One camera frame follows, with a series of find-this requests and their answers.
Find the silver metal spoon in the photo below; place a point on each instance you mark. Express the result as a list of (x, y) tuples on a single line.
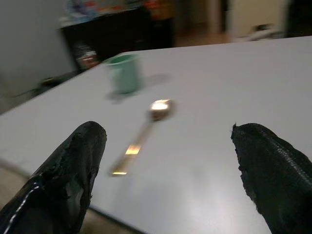
[(146, 129)]

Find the green plastic cup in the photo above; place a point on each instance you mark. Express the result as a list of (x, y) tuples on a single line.
[(123, 73)]

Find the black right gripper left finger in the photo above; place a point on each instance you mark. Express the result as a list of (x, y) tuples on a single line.
[(61, 175)]

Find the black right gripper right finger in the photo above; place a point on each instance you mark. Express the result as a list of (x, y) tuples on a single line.
[(275, 170)]

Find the dark jar with red label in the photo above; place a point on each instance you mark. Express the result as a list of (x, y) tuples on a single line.
[(85, 55)]

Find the dark wooden cabinet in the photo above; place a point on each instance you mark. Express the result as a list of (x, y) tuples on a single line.
[(117, 34)]

